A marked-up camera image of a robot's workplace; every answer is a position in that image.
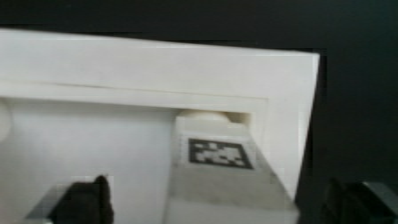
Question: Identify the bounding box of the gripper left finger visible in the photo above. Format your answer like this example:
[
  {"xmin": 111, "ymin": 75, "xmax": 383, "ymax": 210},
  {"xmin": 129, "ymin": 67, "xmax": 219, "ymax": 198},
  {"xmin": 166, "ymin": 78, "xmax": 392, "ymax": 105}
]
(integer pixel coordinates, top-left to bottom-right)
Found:
[{"xmin": 25, "ymin": 174, "xmax": 114, "ymax": 224}]

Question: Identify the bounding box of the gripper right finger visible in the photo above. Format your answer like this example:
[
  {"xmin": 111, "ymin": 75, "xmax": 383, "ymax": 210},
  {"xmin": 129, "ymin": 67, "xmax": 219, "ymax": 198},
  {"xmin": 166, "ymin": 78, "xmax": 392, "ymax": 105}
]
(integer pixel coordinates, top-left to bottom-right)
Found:
[{"xmin": 322, "ymin": 179, "xmax": 398, "ymax": 224}]

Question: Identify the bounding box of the white table leg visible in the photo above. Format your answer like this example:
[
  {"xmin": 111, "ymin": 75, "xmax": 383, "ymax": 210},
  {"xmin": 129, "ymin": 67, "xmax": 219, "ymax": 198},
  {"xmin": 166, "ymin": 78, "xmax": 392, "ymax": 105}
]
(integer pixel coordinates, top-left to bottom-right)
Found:
[{"xmin": 164, "ymin": 110, "xmax": 299, "ymax": 224}]

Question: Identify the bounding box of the white square table top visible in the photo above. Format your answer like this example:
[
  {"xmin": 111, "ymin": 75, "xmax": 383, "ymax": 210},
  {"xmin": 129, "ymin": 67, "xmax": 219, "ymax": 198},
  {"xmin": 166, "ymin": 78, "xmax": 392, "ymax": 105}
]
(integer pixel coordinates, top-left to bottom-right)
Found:
[{"xmin": 0, "ymin": 79, "xmax": 274, "ymax": 224}]

